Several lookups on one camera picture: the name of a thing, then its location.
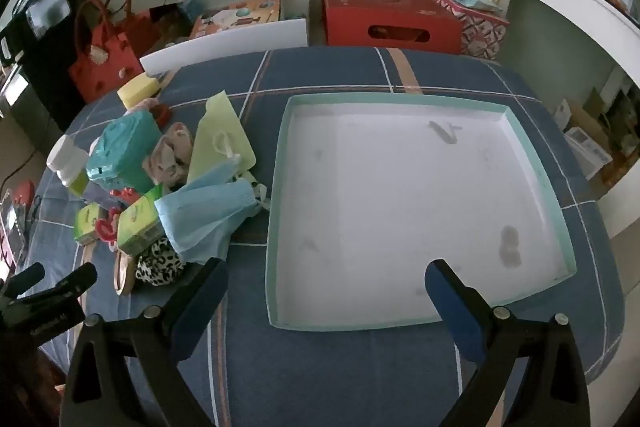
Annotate blue water bottle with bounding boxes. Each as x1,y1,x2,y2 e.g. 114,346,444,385
176,0,204,22

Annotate yellow sponge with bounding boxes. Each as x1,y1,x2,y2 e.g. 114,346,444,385
117,72,160,109

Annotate dark red scrunchie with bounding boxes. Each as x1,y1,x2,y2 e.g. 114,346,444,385
150,104,171,129

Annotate white tray with teal rim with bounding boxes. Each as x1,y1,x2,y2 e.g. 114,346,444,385
265,92,577,332

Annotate red stool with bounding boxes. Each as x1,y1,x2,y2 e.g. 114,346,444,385
12,180,35,229

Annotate light blue face mask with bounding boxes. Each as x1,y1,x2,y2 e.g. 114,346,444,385
155,154,262,265

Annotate red cardboard box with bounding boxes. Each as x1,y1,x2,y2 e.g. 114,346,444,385
321,0,462,55

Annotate red pink hair ties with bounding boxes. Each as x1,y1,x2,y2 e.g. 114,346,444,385
94,186,141,253

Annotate red patterned box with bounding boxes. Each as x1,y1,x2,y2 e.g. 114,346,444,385
433,0,510,61

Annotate white cap jar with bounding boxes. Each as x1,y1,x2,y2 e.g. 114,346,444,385
47,134,89,198

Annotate pink beige plush toy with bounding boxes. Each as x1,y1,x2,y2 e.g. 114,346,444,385
142,122,193,188

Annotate white foam board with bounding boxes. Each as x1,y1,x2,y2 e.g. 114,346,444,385
140,18,308,76

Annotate tan tape roll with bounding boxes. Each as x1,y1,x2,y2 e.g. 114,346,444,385
113,251,137,296

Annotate red felt handbag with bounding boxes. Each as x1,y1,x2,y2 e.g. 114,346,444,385
68,0,160,104

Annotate teal wet wipes pack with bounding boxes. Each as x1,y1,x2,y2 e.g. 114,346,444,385
86,110,162,194

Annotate orange toy box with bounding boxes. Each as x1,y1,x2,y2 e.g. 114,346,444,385
190,0,281,39

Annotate leopard print scrunchie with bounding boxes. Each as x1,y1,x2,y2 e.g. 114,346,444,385
134,236,184,286

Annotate lime green cloth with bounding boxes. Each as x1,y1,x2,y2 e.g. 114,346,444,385
188,91,257,184

